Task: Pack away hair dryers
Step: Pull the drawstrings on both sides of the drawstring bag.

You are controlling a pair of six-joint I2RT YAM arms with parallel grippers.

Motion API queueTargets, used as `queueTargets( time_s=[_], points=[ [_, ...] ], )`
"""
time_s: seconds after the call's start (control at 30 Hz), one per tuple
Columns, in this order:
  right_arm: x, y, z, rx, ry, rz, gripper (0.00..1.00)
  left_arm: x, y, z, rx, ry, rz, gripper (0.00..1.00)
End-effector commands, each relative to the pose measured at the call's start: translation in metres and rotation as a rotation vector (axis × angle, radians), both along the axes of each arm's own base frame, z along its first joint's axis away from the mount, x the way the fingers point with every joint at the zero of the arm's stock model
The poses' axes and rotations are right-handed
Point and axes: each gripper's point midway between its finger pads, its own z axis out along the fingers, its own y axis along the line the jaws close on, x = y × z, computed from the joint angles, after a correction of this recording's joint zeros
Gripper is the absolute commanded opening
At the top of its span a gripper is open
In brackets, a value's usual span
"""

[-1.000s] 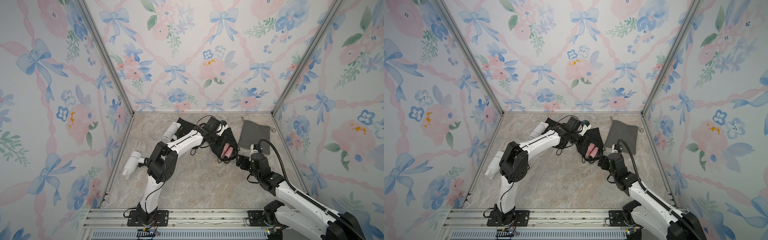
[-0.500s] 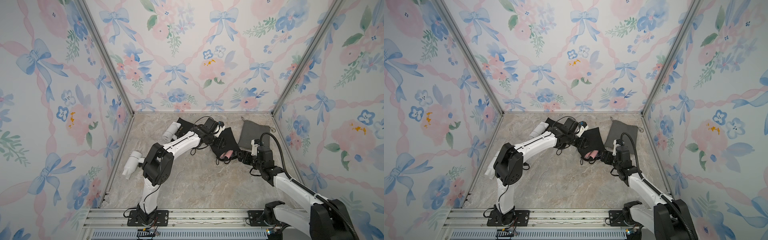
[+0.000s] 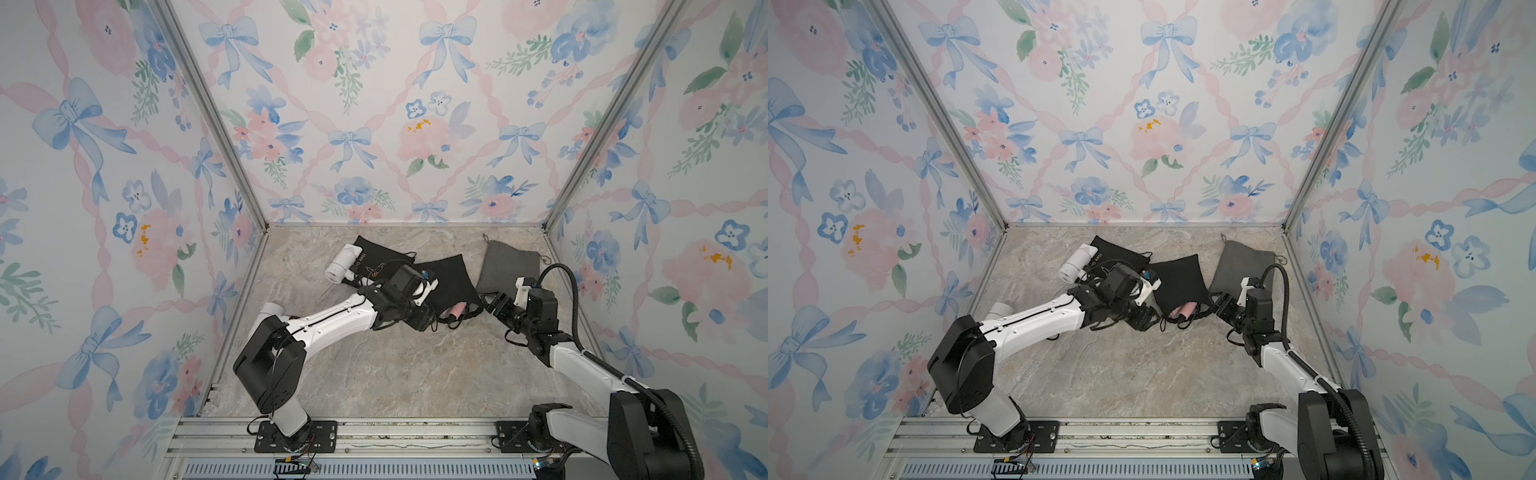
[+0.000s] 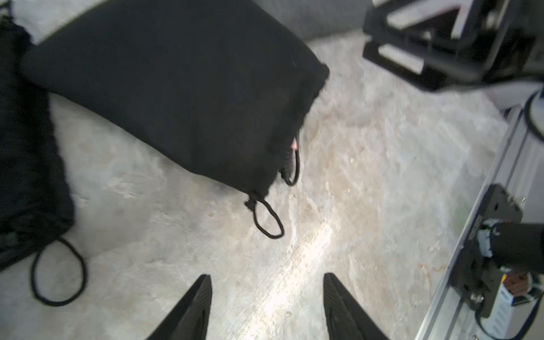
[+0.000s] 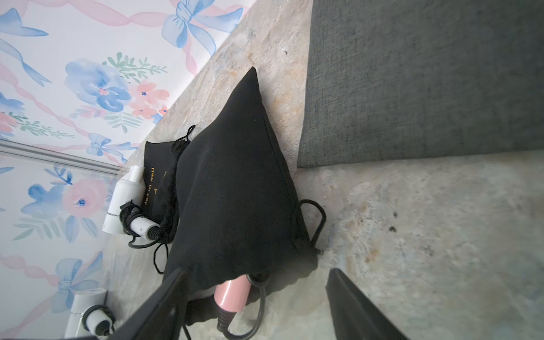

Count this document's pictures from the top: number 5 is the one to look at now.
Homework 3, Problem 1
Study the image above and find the grey fabric drawstring pouch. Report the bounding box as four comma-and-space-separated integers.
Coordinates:
297, 1, 543, 168

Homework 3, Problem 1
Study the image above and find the black hair dryer power cord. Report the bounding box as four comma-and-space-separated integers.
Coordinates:
216, 271, 271, 340

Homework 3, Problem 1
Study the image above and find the white hair dryer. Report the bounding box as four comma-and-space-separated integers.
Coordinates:
63, 288, 116, 339
102, 166, 160, 241

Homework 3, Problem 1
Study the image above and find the pink folding hair dryer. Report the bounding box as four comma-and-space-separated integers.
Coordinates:
214, 275, 252, 313

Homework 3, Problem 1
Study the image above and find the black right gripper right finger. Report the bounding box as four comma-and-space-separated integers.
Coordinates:
326, 269, 407, 340

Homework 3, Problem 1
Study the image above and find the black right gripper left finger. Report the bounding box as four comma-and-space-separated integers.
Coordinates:
109, 269, 187, 340

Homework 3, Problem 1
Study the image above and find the black pouch with gold logo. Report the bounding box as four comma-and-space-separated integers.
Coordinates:
141, 124, 196, 245

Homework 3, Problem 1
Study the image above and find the plain black drawstring pouch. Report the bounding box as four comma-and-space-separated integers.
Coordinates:
166, 69, 318, 294

